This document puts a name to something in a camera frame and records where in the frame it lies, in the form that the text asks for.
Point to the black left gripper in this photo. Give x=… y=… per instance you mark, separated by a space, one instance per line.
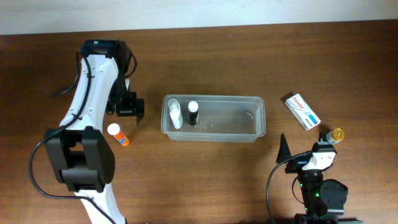
x=129 y=106

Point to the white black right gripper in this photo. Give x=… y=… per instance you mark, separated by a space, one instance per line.
x=298 y=167

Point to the white lotion bottle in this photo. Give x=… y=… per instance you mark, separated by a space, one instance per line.
x=175 y=113

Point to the dark bottle white cap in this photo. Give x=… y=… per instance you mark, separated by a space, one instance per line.
x=192 y=113

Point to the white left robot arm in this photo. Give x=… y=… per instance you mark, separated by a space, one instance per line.
x=80 y=156

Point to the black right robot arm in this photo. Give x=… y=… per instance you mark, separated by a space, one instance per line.
x=323 y=199

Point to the clear plastic container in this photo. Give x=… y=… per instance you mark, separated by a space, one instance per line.
x=221 y=118

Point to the white Panadol box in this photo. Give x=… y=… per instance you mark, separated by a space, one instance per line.
x=303 y=113

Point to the orange tube white cap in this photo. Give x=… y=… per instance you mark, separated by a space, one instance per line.
x=115 y=130

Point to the gold lid small jar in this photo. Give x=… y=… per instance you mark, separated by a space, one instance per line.
x=335 y=136

